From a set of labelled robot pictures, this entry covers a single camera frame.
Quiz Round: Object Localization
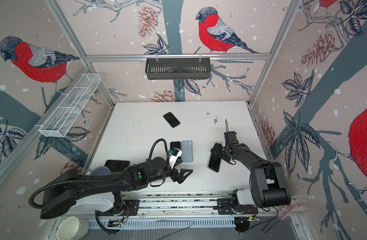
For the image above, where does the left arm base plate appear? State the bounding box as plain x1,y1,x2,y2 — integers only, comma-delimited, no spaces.
97,199,139,217

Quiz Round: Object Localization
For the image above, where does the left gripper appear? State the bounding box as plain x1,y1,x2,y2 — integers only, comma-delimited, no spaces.
148,158,194,184

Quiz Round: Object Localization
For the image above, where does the lavender cup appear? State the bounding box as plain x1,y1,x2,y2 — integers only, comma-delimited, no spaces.
89,166,111,176

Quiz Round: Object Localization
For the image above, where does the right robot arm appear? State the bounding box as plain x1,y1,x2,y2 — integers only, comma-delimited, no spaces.
209,131,291,208

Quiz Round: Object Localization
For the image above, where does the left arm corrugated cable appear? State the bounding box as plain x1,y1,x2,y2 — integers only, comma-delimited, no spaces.
28,138,169,210

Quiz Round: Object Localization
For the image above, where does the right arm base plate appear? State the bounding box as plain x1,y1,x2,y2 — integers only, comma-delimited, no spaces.
213,199,258,215

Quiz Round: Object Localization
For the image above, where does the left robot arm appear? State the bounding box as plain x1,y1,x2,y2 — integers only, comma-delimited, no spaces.
29,157,193,220

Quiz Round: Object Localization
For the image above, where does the pink strip tool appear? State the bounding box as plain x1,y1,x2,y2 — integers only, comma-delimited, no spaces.
278,203,299,220

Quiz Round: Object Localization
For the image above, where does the white mesh wall basket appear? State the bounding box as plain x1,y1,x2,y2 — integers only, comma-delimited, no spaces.
39,73,101,138

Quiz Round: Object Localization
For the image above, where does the black wall basket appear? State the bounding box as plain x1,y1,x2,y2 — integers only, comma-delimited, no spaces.
145,58,211,80

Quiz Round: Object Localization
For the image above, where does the white bowl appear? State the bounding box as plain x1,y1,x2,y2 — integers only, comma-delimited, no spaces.
56,217,89,240

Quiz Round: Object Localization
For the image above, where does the black phone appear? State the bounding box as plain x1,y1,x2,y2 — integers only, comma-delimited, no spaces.
163,112,180,128
170,141,181,150
208,152,221,173
104,160,130,173

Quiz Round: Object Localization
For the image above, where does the light blue phone case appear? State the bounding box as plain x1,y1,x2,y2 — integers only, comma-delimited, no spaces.
181,140,194,163

